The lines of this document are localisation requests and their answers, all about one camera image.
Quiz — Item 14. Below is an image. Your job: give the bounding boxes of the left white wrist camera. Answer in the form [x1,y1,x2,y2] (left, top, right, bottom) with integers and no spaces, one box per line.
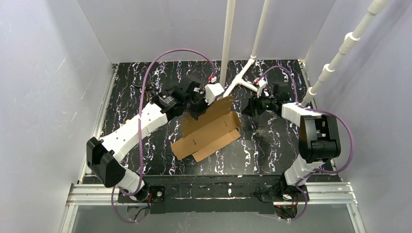
[205,83,224,105]

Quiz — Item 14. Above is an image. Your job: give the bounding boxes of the white PVC pipe frame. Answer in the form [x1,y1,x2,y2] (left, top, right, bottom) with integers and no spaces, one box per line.
[216,0,272,97]

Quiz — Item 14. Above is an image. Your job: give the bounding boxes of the brown cardboard box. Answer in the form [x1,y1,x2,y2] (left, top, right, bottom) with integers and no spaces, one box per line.
[171,96,241,162]

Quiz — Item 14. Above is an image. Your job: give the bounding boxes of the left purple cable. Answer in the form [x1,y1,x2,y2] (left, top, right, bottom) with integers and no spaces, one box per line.
[111,48,217,224]

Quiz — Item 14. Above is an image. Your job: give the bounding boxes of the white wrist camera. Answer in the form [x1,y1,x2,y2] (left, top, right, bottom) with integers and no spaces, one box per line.
[253,78,267,98]
[205,83,224,105]

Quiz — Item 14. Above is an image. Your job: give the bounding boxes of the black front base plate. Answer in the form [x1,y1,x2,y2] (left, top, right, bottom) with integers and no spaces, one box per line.
[117,174,318,216]

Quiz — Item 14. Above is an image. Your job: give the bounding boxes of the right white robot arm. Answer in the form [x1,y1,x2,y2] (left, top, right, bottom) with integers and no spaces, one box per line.
[242,83,341,195]

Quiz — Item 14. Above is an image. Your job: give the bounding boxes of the black pliers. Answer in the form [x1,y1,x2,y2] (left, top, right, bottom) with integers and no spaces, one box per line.
[132,82,160,92]

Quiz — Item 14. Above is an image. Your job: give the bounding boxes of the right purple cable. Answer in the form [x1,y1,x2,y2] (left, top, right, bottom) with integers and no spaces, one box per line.
[257,65,355,222]

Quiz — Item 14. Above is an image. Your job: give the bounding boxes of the purple cable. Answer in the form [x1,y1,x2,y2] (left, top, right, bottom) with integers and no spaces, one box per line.
[257,65,355,222]
[111,48,217,224]

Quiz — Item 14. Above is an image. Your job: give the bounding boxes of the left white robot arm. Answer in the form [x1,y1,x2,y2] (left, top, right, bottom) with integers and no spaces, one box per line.
[86,81,224,197]

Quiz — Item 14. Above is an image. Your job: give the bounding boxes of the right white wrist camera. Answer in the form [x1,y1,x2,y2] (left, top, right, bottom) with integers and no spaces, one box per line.
[253,78,267,98]

